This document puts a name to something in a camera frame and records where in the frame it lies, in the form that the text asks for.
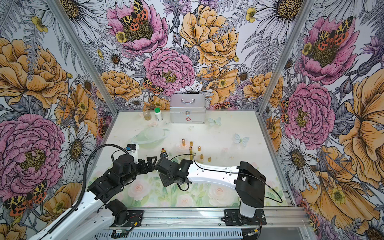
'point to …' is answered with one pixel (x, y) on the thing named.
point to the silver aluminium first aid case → (188, 108)
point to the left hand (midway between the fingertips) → (148, 163)
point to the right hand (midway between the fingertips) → (169, 179)
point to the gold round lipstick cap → (191, 143)
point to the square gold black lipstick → (163, 153)
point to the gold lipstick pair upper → (191, 157)
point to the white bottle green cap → (158, 114)
